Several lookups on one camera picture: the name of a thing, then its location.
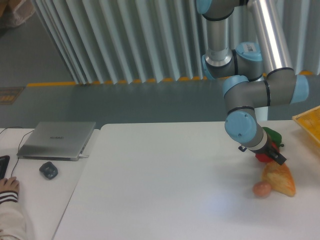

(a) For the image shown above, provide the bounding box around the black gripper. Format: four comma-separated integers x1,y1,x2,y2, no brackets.
238,132,286,166

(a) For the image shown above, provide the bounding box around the red bell pepper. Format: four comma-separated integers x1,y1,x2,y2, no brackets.
255,142,280,163

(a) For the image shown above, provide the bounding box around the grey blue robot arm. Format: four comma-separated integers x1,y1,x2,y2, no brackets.
196,0,311,165

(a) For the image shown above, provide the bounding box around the cream striped sleeve forearm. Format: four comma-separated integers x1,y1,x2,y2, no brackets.
0,190,28,240

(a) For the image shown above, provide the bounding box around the yellow plastic basket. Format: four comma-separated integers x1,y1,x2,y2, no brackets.
292,106,320,148

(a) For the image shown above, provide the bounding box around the person's hand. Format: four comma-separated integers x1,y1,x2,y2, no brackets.
0,176,20,194

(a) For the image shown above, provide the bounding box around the golden pastry bread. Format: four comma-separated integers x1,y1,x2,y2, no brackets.
260,161,296,197

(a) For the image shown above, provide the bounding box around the green bell pepper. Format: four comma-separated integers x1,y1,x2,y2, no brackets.
263,126,284,148

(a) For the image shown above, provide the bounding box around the brown egg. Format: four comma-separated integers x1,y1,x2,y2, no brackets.
252,181,272,198

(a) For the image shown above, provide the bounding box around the silver closed laptop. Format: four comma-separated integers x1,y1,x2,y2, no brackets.
17,121,96,161

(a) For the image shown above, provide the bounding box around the grey folding partition screen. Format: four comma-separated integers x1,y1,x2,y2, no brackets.
31,0,320,85

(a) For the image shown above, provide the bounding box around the dark grey computer mouse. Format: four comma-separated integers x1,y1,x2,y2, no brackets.
39,161,59,180

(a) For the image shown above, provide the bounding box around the white side desk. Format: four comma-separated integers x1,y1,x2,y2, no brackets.
0,128,100,240

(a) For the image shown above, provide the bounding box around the black keyboard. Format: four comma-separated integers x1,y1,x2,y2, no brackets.
0,155,10,180

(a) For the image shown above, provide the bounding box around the cardboard box with wrap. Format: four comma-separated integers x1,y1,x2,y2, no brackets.
0,0,36,31

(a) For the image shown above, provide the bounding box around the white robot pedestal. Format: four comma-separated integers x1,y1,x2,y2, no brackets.
254,106,269,121

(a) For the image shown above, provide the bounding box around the black mouse cable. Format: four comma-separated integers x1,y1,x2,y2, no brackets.
0,125,35,178

